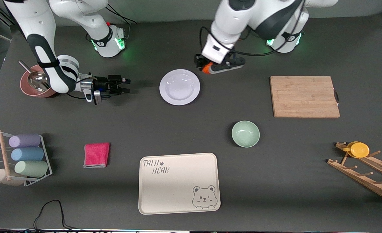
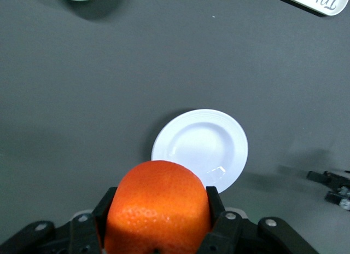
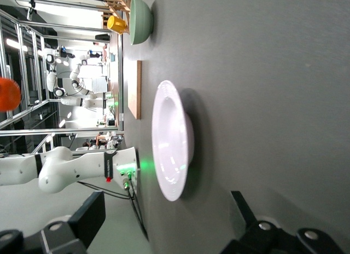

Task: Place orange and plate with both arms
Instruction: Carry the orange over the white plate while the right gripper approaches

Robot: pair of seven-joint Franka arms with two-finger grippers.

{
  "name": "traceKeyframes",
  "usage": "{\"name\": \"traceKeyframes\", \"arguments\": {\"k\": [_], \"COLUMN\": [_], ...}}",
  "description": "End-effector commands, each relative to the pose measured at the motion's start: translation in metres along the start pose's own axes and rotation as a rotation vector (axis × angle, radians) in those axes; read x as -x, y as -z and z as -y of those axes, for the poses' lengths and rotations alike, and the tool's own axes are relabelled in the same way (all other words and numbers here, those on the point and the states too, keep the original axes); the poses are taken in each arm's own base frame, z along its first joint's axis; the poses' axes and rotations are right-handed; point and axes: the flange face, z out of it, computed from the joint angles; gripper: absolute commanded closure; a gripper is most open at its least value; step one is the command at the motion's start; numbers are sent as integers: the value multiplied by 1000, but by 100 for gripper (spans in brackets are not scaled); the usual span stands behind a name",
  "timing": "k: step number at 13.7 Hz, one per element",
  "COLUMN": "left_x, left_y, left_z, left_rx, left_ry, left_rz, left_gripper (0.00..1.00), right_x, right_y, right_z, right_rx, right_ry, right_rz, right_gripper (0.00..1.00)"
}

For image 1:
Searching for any white round plate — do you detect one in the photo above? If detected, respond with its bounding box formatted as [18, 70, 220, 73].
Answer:
[159, 69, 201, 106]

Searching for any metal scoop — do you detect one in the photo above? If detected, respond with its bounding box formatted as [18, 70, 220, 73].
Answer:
[18, 61, 51, 93]

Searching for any pink bowl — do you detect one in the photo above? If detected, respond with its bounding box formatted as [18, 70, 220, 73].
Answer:
[20, 64, 58, 98]

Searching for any pink folded cloth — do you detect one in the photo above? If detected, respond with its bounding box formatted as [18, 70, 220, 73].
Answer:
[83, 142, 110, 168]

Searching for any light green bowl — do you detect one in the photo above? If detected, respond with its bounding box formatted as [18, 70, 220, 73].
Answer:
[231, 120, 260, 148]

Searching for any purple cup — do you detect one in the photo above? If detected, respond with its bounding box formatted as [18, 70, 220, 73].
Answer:
[9, 134, 41, 148]

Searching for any blue cup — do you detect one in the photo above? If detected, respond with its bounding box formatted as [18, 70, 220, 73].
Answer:
[11, 147, 44, 161]

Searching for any green cup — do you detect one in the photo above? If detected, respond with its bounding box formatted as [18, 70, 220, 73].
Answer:
[14, 161, 48, 178]

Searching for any wooden cutting board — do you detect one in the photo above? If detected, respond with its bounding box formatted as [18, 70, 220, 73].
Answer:
[270, 76, 341, 118]

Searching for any beige bear print tray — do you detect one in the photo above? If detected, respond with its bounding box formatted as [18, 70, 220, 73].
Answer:
[138, 153, 221, 215]

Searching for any beige cup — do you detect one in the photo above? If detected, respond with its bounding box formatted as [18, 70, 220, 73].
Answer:
[0, 169, 24, 186]

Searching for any yellow cup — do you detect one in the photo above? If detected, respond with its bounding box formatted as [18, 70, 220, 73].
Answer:
[342, 141, 370, 158]

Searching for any wooden peg drying rack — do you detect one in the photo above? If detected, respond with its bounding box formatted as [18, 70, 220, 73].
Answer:
[327, 142, 382, 204]

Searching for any black right arm base cable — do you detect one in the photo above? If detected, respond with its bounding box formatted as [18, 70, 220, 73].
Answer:
[106, 4, 138, 39]

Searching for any white wire cup rack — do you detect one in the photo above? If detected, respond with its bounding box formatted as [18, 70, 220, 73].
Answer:
[0, 130, 53, 187]

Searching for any black cable loop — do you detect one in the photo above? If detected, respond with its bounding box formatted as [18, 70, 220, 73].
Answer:
[33, 200, 81, 232]

